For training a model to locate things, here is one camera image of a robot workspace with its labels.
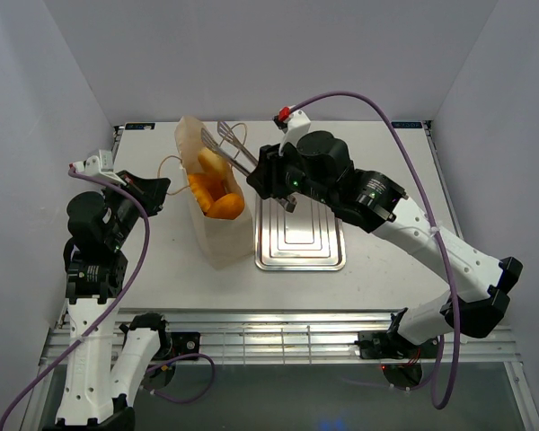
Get fake ring donut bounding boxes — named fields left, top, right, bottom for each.
left=197, top=147, right=228, bottom=180

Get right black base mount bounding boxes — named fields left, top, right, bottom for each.
left=354, top=330, right=440, bottom=360

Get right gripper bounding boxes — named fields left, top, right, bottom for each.
left=245, top=136, right=333, bottom=208

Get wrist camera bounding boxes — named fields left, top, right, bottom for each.
left=69, top=149, right=125, bottom=185
left=273, top=107, right=311, bottom=153

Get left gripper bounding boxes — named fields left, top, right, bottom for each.
left=102, top=170, right=171, bottom=249

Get right blue label sticker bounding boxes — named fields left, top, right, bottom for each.
left=392, top=121, right=423, bottom=129

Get left blue label sticker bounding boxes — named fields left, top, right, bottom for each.
left=124, top=122, right=155, bottom=130

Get aluminium frame rail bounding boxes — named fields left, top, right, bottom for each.
left=39, top=308, right=521, bottom=365

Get brown paper bag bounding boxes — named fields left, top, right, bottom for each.
left=164, top=116, right=253, bottom=269

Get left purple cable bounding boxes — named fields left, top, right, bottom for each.
left=0, top=163, right=216, bottom=431

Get fake sesame round bread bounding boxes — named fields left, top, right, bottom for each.
left=206, top=193, right=245, bottom=220

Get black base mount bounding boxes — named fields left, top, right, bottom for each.
left=354, top=330, right=440, bottom=360
left=167, top=331, right=201, bottom=358

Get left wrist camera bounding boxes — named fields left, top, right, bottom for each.
left=69, top=149, right=125, bottom=185

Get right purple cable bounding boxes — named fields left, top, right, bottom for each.
left=289, top=91, right=461, bottom=410

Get metal tray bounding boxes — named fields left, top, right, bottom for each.
left=254, top=195, right=346, bottom=271

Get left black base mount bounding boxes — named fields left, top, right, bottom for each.
left=167, top=331, right=201, bottom=358

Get blue label sticker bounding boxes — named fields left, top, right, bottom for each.
left=392, top=121, right=423, bottom=129
left=124, top=122, right=155, bottom=130

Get purple cable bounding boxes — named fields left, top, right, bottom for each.
left=289, top=91, right=461, bottom=410
left=0, top=163, right=216, bottom=431

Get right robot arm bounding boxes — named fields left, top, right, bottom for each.
left=246, top=131, right=523, bottom=356

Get long fake baguette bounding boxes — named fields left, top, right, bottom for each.
left=188, top=172, right=225, bottom=214

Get metal tongs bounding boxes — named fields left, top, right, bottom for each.
left=200, top=121, right=296, bottom=213

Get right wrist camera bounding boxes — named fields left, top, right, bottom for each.
left=273, top=107, right=311, bottom=153

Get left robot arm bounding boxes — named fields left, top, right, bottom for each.
left=50, top=171, right=172, bottom=430

